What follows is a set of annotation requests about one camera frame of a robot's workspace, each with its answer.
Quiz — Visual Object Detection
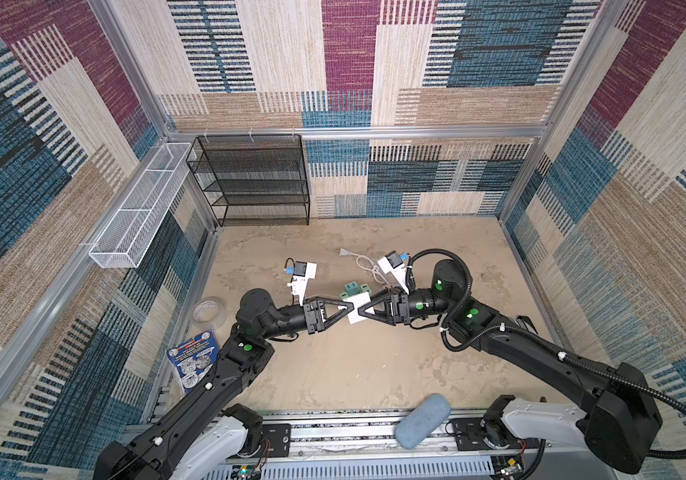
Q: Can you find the silver stapler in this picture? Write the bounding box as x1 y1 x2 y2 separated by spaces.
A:
514 315 539 335

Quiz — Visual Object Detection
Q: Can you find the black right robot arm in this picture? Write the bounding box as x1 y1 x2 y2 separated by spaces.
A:
357 248 686 474

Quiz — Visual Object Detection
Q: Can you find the clear tape roll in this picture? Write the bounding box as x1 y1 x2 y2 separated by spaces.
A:
193 296 227 328

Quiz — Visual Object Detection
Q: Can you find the white square adapter cube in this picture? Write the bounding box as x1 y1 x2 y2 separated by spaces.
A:
345 291 372 324

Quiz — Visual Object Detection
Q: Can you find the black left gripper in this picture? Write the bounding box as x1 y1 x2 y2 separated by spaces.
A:
258 297 349 344

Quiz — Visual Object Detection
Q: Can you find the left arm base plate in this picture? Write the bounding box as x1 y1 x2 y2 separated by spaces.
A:
221 423 292 463

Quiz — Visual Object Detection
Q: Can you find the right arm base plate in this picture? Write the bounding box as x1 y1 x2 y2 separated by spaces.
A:
445 417 542 452

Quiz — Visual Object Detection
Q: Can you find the white wire mesh basket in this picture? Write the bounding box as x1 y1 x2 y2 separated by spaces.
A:
89 143 192 269

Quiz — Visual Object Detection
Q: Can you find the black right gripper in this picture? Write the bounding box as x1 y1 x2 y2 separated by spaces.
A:
357 285 453 328

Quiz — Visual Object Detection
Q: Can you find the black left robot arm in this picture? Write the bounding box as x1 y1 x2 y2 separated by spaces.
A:
94 289 356 479

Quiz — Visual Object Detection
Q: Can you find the white power strip cable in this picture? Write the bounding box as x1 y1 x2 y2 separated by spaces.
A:
339 247 392 287

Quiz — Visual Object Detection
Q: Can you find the teal plug adapter cube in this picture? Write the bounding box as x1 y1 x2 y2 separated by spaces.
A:
344 282 362 298

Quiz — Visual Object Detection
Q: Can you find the black wire shelf rack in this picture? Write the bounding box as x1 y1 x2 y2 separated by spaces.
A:
188 134 311 227

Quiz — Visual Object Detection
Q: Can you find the blue printed booklet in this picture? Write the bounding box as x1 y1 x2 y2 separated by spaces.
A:
167 330 220 393

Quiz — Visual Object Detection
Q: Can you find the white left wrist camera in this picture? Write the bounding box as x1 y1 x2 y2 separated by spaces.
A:
285 258 318 306

